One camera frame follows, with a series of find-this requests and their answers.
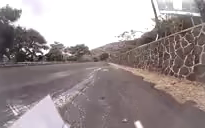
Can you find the building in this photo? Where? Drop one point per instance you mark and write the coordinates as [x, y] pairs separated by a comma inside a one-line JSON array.
[[176, 6]]

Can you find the dry dirt verge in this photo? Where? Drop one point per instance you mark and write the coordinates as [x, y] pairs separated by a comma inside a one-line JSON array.
[[183, 88]]

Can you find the dark bush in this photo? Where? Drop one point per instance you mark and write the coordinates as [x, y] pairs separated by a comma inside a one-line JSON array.
[[104, 56]]

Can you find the grey stone wall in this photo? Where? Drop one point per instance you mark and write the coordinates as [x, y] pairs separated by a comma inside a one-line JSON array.
[[186, 53]]

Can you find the distant hill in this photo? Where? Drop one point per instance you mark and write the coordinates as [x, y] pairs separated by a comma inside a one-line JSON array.
[[113, 46]]

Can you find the grey asphalt road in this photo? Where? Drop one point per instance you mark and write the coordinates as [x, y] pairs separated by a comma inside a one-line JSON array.
[[123, 100]]

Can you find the pole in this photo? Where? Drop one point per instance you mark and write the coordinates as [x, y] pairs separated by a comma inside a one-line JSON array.
[[154, 13]]

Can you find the robot's own part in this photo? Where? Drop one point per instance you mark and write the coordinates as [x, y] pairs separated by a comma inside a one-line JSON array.
[[138, 124]]

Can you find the row of trees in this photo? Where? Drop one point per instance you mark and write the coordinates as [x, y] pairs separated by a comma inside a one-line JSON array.
[[26, 46]]

